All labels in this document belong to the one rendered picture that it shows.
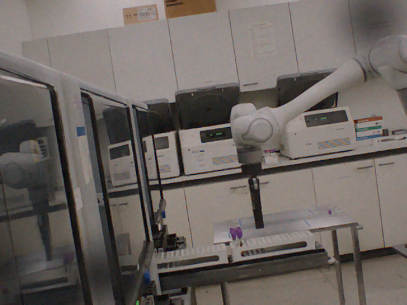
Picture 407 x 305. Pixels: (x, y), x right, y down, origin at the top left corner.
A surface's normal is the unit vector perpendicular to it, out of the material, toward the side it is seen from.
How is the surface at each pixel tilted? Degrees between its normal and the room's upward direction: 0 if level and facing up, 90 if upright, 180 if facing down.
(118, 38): 90
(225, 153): 90
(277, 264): 90
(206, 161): 90
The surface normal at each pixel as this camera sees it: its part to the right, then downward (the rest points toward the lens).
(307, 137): 0.01, 0.05
